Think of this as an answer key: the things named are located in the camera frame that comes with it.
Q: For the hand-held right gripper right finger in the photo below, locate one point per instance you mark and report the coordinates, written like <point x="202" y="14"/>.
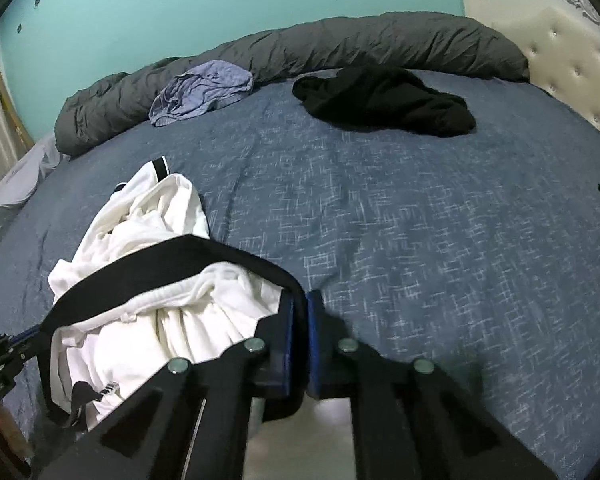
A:
<point x="314" y="345"/>

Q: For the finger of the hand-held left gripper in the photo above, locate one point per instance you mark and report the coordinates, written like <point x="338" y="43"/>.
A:
<point x="27" y="338"/>

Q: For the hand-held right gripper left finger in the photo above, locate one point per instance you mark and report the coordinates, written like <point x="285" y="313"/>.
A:
<point x="288" y="345"/>

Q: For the white shirt with black trim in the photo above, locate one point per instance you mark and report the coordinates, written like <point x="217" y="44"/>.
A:
<point x="145" y="320"/>

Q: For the bed with blue patterned sheet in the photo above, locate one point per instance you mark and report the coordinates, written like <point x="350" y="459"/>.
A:
<point x="380" y="210"/>

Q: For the light grey sheet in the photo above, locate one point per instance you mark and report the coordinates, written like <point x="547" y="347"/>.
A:
<point x="15" y="185"/>

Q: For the crumpled black garment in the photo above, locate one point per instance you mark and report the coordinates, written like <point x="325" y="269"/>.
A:
<point x="380" y="100"/>

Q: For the purple checked garment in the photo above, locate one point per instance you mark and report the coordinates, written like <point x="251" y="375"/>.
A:
<point x="205" y="85"/>

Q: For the grey duvet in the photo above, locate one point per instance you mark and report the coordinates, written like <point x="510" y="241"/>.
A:
<point x="355" y="45"/>

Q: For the cream tufted headboard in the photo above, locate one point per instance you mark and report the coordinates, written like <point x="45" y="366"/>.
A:
<point x="570" y="60"/>

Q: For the wooden frame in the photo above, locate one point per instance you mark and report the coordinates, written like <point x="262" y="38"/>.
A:
<point x="15" y="115"/>

